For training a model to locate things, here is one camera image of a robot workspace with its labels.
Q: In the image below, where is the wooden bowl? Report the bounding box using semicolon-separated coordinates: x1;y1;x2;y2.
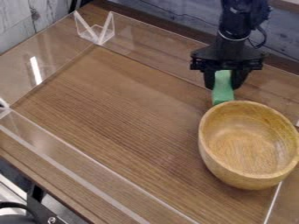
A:
200;101;299;190

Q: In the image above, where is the black cable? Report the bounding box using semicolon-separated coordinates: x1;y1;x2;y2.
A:
0;199;30;214

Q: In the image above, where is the black table leg frame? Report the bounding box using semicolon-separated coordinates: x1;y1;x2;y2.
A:
27;185;69;224

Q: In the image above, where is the clear acrylic enclosure wall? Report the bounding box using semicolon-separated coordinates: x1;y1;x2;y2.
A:
0;12;299;224

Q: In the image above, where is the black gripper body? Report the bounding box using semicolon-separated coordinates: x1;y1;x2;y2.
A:
192;37;266;72

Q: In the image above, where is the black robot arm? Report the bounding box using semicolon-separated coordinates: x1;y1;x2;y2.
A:
192;0;272;90

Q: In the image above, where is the clear acrylic corner bracket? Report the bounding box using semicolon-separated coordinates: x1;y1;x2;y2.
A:
74;11;115;46

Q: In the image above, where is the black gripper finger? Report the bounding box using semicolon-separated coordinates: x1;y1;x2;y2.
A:
204;70;217;90
232;70;250;90

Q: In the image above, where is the green rectangular stick block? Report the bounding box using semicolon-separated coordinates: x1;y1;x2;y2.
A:
213;70;236;105

